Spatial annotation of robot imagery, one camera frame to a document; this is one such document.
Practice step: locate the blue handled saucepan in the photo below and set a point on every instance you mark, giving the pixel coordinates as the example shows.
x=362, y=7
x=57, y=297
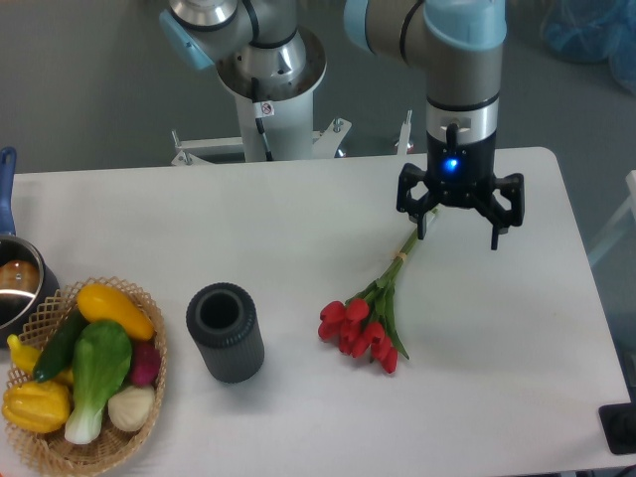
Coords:
x=26, y=280

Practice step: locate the red tulip bouquet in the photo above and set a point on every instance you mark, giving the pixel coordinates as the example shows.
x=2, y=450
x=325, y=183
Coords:
x=366, y=323

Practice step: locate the green bok choy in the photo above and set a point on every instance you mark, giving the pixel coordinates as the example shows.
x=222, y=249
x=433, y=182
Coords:
x=101, y=362

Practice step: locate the woven wicker basket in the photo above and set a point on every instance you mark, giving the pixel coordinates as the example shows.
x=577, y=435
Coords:
x=50, y=454

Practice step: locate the yellow squash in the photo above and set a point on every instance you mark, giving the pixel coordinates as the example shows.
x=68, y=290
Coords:
x=98, y=302

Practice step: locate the small yellow gourd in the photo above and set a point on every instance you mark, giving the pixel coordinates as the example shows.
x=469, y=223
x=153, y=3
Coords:
x=25, y=357

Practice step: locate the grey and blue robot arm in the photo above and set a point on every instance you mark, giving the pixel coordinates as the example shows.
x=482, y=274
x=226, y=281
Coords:
x=458, y=43

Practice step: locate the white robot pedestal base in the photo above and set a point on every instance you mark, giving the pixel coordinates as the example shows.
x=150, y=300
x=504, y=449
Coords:
x=273, y=90

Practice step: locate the blue plastic bag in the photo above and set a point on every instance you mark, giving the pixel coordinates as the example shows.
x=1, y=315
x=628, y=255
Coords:
x=590, y=32

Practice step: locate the dark green cucumber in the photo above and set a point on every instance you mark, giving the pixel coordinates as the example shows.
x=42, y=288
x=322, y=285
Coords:
x=58, y=354

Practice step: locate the black device at table edge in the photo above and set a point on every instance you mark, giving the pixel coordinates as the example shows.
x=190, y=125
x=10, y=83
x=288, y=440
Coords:
x=618, y=423

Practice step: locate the white garlic bulb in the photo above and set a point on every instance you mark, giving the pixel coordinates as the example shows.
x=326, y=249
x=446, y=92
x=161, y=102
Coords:
x=129, y=409

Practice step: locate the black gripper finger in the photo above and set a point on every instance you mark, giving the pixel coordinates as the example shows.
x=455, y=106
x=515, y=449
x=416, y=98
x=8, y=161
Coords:
x=409, y=177
x=502, y=202

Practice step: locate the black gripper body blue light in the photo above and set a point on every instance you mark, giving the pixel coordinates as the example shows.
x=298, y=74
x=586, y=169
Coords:
x=461, y=178

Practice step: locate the dark grey ribbed vase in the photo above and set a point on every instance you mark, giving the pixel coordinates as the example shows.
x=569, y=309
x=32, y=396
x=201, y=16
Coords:
x=221, y=319

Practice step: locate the yellow bell pepper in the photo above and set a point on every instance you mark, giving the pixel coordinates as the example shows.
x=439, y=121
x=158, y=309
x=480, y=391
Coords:
x=35, y=407

